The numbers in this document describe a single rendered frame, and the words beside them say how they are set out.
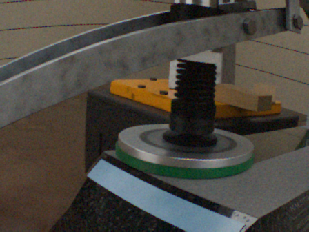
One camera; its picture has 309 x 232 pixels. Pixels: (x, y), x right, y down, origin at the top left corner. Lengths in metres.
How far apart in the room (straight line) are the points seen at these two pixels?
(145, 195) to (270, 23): 0.37
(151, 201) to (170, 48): 0.19
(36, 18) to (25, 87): 6.43
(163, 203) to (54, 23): 6.53
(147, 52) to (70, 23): 6.62
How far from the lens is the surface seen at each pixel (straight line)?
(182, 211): 0.56
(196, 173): 0.62
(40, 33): 6.94
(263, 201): 0.55
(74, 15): 7.19
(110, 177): 0.67
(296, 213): 0.57
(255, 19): 0.72
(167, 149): 0.66
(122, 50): 0.54
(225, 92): 1.43
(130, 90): 1.58
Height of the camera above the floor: 1.00
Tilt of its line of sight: 11 degrees down
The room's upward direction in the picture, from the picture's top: 5 degrees clockwise
